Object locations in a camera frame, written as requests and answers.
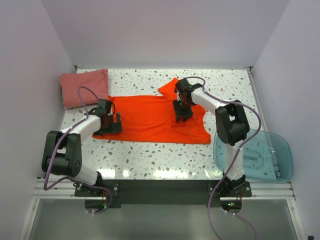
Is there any clear blue plastic bin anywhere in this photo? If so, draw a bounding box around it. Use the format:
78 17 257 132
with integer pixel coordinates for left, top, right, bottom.
213 130 293 184

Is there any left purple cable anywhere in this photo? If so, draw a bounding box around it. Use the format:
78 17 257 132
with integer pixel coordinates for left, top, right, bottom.
43 86 113 215

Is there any folded pink t shirt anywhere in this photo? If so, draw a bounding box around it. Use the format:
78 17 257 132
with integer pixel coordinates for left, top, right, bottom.
59 68 109 109

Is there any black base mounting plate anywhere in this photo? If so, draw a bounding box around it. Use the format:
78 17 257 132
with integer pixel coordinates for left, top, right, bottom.
74 178 253 208

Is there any orange t shirt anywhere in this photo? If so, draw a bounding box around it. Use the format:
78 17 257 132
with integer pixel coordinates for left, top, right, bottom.
92 78 211 144

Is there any purple cable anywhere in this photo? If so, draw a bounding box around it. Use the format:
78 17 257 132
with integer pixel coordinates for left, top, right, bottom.
43 86 113 215
187 76 263 240

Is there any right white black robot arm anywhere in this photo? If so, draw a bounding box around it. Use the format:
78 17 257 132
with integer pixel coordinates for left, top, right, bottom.
173 77 250 197

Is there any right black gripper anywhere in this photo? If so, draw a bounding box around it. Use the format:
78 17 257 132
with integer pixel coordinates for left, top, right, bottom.
173 98 194 123

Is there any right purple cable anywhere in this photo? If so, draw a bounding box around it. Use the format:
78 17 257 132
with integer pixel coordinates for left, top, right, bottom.
187 76 263 240

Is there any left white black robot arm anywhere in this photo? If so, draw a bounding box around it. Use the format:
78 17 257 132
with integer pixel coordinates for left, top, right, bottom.
41 99 122 196

